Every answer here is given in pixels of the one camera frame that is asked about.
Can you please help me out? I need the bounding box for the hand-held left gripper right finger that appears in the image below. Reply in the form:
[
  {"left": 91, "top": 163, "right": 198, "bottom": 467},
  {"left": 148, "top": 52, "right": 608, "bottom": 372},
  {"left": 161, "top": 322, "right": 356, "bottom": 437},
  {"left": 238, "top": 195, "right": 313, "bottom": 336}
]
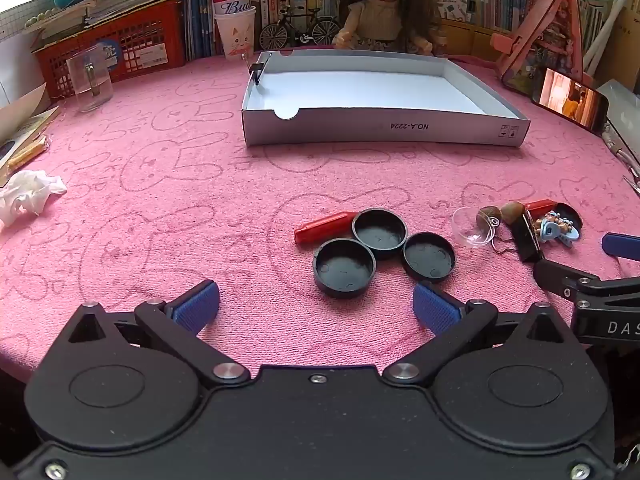
[{"left": 382, "top": 280, "right": 576, "bottom": 388}]

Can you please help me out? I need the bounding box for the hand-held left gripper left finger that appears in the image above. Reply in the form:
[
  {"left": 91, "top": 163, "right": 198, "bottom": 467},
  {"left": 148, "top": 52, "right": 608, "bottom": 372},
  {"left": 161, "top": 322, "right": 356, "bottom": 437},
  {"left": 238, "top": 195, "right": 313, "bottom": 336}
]
[{"left": 65, "top": 280, "right": 252, "bottom": 388}]

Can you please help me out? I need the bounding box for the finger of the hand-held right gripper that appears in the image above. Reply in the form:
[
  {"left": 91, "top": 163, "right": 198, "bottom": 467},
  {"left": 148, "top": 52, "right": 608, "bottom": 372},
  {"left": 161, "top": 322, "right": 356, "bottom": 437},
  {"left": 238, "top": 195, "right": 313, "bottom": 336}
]
[
  {"left": 532, "top": 259, "right": 640, "bottom": 309},
  {"left": 601, "top": 232, "right": 640, "bottom": 262}
]

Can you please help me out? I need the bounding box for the blue beaded hair clip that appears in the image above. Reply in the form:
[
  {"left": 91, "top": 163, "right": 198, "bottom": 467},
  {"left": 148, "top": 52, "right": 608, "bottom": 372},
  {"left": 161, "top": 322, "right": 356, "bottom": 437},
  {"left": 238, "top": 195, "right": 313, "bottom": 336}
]
[{"left": 532, "top": 211, "right": 581, "bottom": 250}]

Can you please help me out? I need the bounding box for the large black binder clip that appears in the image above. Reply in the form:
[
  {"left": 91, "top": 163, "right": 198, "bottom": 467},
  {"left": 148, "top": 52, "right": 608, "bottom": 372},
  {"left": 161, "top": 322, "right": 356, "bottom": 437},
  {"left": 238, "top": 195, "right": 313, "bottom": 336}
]
[{"left": 492, "top": 210, "right": 546, "bottom": 264}]

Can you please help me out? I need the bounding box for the black round lid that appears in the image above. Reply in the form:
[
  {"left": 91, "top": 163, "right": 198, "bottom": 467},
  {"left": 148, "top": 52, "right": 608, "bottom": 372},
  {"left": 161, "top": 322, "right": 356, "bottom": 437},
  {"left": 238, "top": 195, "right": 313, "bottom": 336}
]
[
  {"left": 402, "top": 232, "right": 457, "bottom": 283},
  {"left": 351, "top": 208, "right": 409, "bottom": 261},
  {"left": 312, "top": 238, "right": 377, "bottom": 298},
  {"left": 552, "top": 202, "right": 584, "bottom": 233}
]

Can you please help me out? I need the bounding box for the clear plastic dome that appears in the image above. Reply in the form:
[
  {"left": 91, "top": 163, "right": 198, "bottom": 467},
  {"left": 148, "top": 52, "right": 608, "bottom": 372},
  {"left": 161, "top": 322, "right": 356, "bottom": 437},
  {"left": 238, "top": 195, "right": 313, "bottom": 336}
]
[{"left": 451, "top": 207, "right": 496, "bottom": 248}]

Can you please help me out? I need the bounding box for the white cardboard box tray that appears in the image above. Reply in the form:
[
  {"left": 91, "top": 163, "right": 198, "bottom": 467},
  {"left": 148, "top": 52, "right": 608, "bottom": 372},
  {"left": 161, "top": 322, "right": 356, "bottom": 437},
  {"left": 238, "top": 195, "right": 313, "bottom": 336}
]
[{"left": 241, "top": 49, "right": 531, "bottom": 148}]

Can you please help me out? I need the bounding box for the pink rabbit-print cloth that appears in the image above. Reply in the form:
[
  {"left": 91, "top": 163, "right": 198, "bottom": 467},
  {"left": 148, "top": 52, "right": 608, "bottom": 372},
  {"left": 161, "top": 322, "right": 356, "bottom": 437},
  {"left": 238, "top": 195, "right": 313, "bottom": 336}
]
[{"left": 0, "top": 52, "right": 640, "bottom": 386}]

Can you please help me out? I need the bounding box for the grey flat case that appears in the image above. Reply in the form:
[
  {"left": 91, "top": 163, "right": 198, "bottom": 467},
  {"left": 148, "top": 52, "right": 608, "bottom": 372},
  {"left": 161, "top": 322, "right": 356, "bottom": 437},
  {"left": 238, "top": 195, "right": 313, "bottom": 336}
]
[{"left": 595, "top": 80, "right": 640, "bottom": 161}]

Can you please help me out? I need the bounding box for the black smartphone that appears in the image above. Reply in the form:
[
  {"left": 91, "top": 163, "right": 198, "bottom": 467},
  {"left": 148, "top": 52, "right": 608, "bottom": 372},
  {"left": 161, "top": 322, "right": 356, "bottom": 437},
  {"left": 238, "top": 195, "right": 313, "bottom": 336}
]
[{"left": 531, "top": 67, "right": 610, "bottom": 133}]

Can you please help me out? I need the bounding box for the brown cardboard box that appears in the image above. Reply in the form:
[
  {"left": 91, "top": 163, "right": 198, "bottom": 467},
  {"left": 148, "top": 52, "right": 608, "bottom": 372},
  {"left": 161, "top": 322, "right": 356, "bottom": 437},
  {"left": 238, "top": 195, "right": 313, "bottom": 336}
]
[{"left": 597, "top": 7, "right": 640, "bottom": 91}]

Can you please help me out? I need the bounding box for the crumpled white tissue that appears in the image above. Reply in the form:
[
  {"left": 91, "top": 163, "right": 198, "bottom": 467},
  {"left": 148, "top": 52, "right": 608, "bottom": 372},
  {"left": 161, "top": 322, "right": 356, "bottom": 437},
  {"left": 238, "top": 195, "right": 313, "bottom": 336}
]
[{"left": 0, "top": 169, "right": 68, "bottom": 228}]

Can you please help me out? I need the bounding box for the gold wrapped stick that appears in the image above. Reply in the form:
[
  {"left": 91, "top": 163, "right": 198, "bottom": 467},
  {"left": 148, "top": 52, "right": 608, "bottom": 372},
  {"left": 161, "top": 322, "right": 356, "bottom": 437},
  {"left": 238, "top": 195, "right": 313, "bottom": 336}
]
[{"left": 6, "top": 136, "right": 51, "bottom": 171}]

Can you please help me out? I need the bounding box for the clear glass mug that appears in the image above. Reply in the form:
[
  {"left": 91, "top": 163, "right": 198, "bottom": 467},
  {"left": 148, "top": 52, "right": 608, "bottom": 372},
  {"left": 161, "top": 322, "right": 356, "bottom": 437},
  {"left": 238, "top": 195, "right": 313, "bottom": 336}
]
[{"left": 66, "top": 45, "right": 113, "bottom": 113}]

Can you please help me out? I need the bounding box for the pink triangular toy box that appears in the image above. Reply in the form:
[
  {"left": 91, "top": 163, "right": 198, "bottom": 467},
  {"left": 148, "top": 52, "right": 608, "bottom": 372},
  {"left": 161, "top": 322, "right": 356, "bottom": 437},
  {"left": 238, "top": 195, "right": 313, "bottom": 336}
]
[{"left": 490, "top": 0, "right": 596, "bottom": 98}]

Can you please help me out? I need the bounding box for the small black binder clip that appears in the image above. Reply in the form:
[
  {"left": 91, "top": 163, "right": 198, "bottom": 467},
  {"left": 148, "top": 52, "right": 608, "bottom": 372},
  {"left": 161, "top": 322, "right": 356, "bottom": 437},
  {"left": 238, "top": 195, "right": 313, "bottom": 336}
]
[{"left": 243, "top": 52, "right": 273, "bottom": 88}]

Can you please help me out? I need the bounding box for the wooden shelf unit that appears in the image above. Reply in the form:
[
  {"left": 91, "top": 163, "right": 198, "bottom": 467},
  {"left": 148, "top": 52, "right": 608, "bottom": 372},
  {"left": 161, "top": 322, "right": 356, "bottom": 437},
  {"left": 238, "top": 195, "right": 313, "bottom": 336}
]
[{"left": 442, "top": 20, "right": 506, "bottom": 58}]

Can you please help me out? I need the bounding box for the open booklet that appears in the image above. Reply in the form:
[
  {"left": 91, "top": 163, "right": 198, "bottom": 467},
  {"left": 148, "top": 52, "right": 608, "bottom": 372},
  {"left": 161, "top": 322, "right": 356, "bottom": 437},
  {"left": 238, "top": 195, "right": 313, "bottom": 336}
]
[{"left": 0, "top": 82, "right": 61, "bottom": 186}]

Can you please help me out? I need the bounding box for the white cat-print paper cup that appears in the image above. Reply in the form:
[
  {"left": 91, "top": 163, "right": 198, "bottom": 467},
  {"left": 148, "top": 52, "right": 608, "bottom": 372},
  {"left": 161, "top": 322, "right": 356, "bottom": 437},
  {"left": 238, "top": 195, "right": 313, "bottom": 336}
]
[{"left": 215, "top": 6, "right": 257, "bottom": 61}]

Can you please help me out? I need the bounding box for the large red plastic basket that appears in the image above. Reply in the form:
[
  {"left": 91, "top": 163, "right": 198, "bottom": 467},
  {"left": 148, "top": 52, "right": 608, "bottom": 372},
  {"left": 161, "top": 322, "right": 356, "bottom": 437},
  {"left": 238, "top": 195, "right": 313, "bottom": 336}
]
[{"left": 31, "top": 0, "right": 187, "bottom": 98}]

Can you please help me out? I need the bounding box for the black toy bicycle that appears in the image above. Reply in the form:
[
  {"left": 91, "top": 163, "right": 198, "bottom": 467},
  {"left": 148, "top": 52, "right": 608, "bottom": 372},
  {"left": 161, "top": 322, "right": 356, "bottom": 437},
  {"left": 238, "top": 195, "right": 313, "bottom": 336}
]
[{"left": 259, "top": 6, "right": 343, "bottom": 52}]

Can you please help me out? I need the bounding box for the long-haired doll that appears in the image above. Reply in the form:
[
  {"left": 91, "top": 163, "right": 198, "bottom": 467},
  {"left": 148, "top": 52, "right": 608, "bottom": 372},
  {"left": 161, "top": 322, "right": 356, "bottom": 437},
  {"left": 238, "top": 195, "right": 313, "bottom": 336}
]
[{"left": 332, "top": 0, "right": 448, "bottom": 56}]

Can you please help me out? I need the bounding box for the white cable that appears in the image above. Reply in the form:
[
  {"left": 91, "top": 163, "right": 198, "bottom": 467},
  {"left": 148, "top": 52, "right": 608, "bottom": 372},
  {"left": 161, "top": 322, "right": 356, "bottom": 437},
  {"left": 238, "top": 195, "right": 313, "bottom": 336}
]
[{"left": 600, "top": 120, "right": 640, "bottom": 171}]

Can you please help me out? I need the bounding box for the white plastic tube frame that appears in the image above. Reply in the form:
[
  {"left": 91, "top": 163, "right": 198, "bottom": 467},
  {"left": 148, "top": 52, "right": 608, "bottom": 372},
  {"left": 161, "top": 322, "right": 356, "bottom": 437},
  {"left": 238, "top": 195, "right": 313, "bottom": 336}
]
[{"left": 582, "top": 0, "right": 640, "bottom": 78}]

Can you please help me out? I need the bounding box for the pale bead string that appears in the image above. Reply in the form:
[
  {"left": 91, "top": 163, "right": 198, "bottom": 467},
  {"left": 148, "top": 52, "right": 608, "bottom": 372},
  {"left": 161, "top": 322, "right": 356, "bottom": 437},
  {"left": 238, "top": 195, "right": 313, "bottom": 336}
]
[{"left": 24, "top": 9, "right": 57, "bottom": 28}]

